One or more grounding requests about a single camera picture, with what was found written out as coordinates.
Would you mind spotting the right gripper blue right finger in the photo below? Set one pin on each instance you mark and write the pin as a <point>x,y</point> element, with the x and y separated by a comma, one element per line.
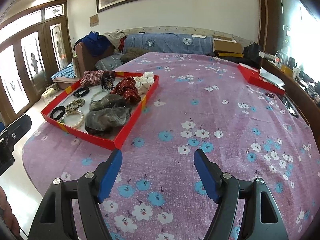
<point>261,217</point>

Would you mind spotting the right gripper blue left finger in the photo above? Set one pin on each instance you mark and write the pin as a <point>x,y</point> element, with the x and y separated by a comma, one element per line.
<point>55,218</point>

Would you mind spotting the red plaid scrunchie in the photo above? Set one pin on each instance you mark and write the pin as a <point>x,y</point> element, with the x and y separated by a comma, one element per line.
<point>91,78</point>

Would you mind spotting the grey fluffy scrunchie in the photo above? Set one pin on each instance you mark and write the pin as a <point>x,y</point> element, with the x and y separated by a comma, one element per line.
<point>106,114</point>

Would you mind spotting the black hair claw clip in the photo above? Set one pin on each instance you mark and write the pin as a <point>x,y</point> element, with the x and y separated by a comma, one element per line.
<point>107,80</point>

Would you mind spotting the dark red dotted scrunchie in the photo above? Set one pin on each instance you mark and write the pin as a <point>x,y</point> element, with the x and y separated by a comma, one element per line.
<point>127,89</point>

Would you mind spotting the white cherry scrunchie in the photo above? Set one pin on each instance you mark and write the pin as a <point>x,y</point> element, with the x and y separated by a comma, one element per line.
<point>144,82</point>

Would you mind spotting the person left hand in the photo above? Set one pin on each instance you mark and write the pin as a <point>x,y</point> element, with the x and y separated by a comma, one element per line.
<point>8,216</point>

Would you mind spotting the wooden glass door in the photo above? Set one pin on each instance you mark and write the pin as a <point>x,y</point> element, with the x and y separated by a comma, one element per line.
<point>35,45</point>

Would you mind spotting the red tray box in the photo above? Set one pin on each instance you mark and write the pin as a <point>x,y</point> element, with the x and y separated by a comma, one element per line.
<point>68,111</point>

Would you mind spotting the brown armchair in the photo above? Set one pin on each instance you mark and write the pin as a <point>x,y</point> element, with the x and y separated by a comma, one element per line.
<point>86,62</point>

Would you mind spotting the black smartphone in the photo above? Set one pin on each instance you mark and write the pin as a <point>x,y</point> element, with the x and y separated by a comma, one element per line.
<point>290,106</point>

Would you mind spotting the blue jacket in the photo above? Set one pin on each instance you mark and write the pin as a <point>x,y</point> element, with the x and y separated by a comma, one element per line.
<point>96,44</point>

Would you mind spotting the wooden sideboard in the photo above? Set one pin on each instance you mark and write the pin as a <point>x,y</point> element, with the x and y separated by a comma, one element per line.
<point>305,104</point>

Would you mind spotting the purple floral blanket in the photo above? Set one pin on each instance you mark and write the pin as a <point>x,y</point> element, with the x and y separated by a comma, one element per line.
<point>205,103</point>

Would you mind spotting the white folded paper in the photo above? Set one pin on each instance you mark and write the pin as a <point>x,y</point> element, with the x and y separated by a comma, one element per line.
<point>271,78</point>

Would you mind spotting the red box lid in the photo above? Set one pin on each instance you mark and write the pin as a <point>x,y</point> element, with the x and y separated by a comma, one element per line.
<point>253,77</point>

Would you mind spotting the olive green jacket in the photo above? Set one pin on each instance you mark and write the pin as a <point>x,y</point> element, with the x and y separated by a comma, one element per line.
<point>132,53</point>

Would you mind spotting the glass pitcher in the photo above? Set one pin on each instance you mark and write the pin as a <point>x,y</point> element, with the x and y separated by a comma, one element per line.
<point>281,58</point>

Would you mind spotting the blue covered sofa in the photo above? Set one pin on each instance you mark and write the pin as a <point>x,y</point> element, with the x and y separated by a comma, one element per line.
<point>177,44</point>

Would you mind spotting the cardboard box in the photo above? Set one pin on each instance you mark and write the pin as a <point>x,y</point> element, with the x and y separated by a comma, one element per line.
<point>226,48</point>

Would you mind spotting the wire stand stool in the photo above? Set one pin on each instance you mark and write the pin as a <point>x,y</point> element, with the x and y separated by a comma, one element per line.
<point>49,95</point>

